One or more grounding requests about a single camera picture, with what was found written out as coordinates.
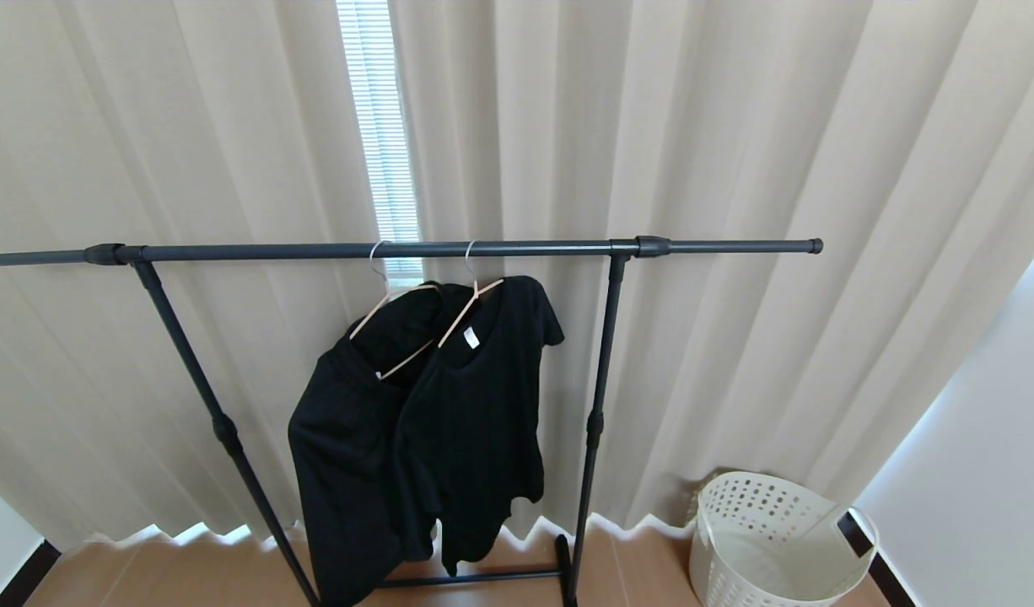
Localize pink clothes hanger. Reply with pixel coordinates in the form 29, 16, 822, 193
348, 240, 440, 382
437, 240, 505, 350

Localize black garment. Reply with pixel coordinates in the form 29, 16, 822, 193
390, 275, 566, 578

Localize black shorts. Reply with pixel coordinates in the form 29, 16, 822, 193
287, 282, 476, 607

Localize black clothes rack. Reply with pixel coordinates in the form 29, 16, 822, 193
0, 235, 825, 607

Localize white laundry basket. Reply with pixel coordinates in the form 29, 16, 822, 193
688, 470, 881, 607

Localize window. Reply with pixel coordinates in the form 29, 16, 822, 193
335, 0, 425, 287

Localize beige curtain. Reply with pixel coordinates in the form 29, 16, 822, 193
389, 0, 1034, 540
0, 0, 440, 553

